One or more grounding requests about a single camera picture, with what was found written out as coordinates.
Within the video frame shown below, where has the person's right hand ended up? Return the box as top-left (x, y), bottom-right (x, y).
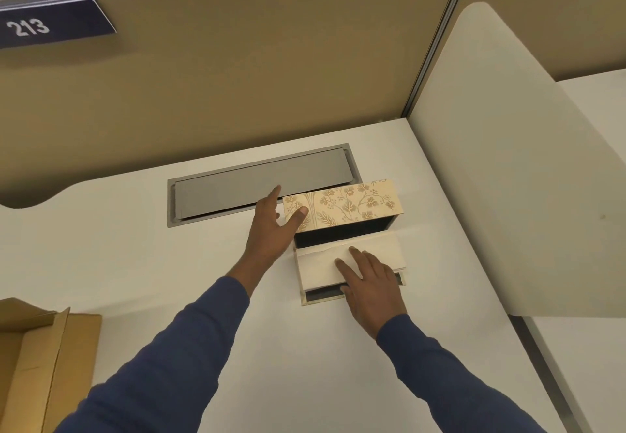
top-left (335, 247), bottom-right (410, 342)

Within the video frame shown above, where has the person's left hand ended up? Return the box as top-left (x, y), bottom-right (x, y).
top-left (230, 184), bottom-right (310, 297)

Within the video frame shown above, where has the white tissue stack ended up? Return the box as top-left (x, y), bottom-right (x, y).
top-left (295, 231), bottom-right (407, 288)

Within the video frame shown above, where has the floral beige tissue box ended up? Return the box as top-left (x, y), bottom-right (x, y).
top-left (282, 178), bottom-right (408, 307)

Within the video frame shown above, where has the person's right forearm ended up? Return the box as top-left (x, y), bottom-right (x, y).
top-left (375, 313), bottom-right (549, 433)

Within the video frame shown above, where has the person's left forearm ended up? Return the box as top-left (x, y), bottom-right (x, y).
top-left (54, 275), bottom-right (268, 433)

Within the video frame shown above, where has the wide beige partition panel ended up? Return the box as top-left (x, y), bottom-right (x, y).
top-left (0, 0), bottom-right (468, 209)

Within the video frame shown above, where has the white rounded desk divider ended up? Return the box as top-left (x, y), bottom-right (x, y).
top-left (407, 1), bottom-right (626, 319)

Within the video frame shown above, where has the brown cardboard box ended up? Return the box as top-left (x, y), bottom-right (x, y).
top-left (0, 297), bottom-right (103, 433)

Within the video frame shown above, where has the narrow beige partition panel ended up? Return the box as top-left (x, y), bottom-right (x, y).
top-left (425, 0), bottom-right (626, 82)

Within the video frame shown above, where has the dark blue number sign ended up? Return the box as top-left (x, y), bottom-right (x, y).
top-left (0, 0), bottom-right (118, 50)

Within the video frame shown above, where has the grey desk cable tray cover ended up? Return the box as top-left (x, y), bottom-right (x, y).
top-left (167, 142), bottom-right (364, 228)

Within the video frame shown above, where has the grey divider base rail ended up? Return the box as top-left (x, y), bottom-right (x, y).
top-left (510, 314), bottom-right (590, 433)

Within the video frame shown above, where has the grey metal partition post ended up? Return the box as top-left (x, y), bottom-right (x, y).
top-left (400, 0), bottom-right (479, 120)

